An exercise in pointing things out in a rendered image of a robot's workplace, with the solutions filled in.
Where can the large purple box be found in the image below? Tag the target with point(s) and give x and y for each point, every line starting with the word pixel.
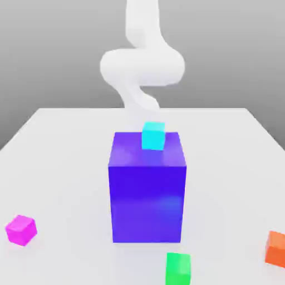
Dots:
pixel 147 196

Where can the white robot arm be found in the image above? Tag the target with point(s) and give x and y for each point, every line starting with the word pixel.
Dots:
pixel 142 66

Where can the small cyan cube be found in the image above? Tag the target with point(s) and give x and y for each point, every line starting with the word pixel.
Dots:
pixel 153 137

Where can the small green cube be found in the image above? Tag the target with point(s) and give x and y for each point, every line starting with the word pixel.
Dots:
pixel 178 268

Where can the small orange cube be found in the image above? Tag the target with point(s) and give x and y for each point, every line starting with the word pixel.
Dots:
pixel 276 249

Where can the small magenta cube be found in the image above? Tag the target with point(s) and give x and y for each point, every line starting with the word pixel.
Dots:
pixel 20 230

